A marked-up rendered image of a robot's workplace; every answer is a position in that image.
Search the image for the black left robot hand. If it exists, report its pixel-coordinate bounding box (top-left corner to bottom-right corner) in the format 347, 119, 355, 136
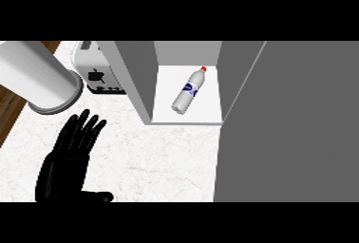
33, 108, 115, 203

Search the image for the clear water bottle red cap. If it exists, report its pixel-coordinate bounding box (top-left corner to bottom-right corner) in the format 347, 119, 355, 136
169, 65, 208, 115

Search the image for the grey open cabinet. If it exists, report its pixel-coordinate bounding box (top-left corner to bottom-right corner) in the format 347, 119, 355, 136
95, 41, 267, 126

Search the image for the dark grey cabinet door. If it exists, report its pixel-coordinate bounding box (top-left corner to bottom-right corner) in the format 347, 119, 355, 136
212, 41, 359, 203

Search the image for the white cylindrical canister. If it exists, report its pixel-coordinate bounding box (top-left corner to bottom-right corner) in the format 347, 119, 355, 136
0, 41, 85, 116

